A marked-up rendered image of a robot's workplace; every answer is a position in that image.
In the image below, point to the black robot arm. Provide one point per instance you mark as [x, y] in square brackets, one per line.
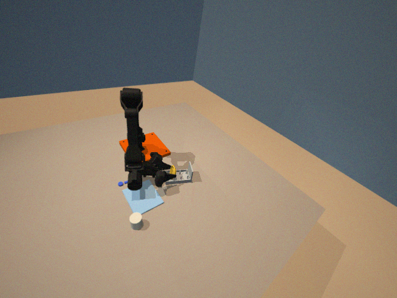
[132, 102]

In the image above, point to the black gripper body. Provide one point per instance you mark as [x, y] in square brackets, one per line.
[152, 172]

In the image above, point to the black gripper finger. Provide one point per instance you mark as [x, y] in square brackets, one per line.
[163, 166]
[168, 176]

